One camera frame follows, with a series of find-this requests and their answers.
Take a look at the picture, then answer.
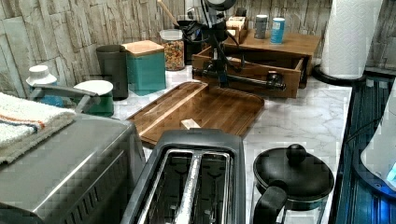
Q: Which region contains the black paper towel holder base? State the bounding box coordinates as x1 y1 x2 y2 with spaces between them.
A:
312 64 367 87

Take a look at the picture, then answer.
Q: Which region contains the white capped blue bottle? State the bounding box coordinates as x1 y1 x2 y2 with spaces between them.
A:
26 65 64 107

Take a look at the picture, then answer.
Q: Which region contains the black utensil holder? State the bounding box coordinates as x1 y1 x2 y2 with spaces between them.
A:
177 21 205 65

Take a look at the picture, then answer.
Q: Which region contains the black lidded coffee carafe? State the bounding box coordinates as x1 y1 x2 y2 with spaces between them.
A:
250 144 334 224

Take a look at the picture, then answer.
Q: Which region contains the grey spice shaker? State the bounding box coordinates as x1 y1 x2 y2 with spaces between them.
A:
254 15 268 39

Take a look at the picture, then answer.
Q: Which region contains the paper towel roll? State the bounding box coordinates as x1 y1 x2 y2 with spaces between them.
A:
320 0 383 80

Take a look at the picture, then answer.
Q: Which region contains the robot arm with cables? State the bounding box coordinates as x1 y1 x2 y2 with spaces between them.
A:
186 0 236 44

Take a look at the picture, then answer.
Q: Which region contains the wooden drawer cabinet shelf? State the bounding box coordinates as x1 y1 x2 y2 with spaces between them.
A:
224 30 319 83

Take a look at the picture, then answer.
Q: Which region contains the blue spice can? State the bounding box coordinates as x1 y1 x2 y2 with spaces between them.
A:
270 18 285 44

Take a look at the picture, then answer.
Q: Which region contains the black slot toaster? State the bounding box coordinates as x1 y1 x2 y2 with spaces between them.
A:
120 129 246 224

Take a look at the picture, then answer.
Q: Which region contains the wooden serving tray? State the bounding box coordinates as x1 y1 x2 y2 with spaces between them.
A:
128 81 264 146

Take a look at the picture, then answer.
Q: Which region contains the stainless toaster oven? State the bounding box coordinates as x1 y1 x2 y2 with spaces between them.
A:
0 115 145 224

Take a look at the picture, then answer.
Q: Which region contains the wooden spoon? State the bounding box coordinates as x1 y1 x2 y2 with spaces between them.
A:
157 0 179 27

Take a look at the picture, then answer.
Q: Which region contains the small wooden block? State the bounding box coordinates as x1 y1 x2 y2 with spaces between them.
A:
181 119 200 130

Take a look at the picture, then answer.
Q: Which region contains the teal canister with wooden lid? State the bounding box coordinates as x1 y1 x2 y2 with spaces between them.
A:
123 40 166 95

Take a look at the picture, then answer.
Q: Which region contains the folded striped towel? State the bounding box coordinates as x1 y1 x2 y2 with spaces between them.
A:
0 93 76 163

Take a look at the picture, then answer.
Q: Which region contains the green bowl with white lid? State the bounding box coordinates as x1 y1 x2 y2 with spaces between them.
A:
75 80 114 117

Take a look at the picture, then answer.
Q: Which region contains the glass cereal jar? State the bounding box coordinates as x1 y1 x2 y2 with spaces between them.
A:
160 29 185 71

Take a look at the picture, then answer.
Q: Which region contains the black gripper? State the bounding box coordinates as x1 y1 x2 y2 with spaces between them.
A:
204 33 229 88

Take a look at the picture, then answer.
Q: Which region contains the wooden condiment box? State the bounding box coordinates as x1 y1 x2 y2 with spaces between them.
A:
226 16 248 44

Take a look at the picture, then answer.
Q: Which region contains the dark drying mat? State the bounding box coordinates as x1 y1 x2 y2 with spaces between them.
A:
329 77 396 224

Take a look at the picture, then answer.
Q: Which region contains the black drawer handle bar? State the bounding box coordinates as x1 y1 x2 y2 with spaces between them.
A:
192 68 286 91

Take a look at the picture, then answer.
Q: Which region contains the dark grey cup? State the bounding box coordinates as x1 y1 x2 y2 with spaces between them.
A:
96 45 129 101

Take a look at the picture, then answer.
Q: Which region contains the wooden drawer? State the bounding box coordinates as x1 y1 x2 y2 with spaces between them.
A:
191 46 309 99

